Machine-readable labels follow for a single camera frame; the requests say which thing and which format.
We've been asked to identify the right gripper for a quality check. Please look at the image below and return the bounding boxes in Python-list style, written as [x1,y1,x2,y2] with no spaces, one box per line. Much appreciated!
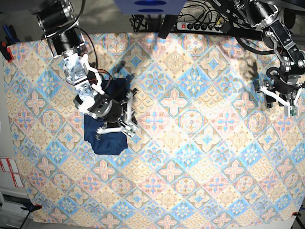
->
[88,88,138,140]

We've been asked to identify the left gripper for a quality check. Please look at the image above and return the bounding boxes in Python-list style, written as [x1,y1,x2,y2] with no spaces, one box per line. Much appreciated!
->
[259,76,304,107]

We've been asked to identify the blue long-sleeve T-shirt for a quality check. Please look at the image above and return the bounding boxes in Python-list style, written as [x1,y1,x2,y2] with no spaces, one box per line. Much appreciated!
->
[84,78,130,155]

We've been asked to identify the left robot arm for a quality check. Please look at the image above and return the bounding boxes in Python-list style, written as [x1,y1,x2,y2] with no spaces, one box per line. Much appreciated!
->
[223,0,305,110]

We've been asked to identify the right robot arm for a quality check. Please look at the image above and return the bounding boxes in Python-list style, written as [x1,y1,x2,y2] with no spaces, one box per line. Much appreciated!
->
[35,0,139,138]

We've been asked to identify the patterned tile tablecloth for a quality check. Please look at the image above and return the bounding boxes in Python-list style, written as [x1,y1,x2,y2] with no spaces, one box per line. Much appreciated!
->
[3,33,305,229]

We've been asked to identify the white power strip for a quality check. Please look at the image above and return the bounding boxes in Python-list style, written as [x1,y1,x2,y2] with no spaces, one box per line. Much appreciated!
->
[176,22,222,33]

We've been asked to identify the orange clamp bottom right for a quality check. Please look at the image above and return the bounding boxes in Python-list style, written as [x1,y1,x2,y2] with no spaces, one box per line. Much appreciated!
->
[292,212,302,217]

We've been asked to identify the red white label stickers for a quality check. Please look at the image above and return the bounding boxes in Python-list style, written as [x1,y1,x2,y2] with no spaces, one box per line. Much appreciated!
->
[0,157,24,188]

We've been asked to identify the black red table clamp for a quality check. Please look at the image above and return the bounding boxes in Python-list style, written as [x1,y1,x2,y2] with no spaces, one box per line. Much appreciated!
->
[0,42,13,62]

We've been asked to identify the blue spring clamp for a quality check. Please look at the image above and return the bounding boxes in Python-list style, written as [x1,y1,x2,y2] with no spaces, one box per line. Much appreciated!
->
[2,25,20,45]

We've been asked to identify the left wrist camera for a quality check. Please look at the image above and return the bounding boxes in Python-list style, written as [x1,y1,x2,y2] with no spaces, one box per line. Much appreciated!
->
[284,105,299,118]

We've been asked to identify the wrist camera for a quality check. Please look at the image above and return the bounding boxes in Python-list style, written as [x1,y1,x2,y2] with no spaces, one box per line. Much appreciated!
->
[284,105,299,118]
[123,122,139,138]

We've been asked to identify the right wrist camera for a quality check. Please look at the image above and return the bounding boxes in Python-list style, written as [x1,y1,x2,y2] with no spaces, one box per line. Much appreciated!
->
[123,122,139,138]

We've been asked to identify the black mount post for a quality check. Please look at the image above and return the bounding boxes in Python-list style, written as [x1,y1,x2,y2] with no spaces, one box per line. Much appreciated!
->
[158,14,178,39]

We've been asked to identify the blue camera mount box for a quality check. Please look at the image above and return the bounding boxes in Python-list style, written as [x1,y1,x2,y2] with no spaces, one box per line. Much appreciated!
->
[114,0,187,15]

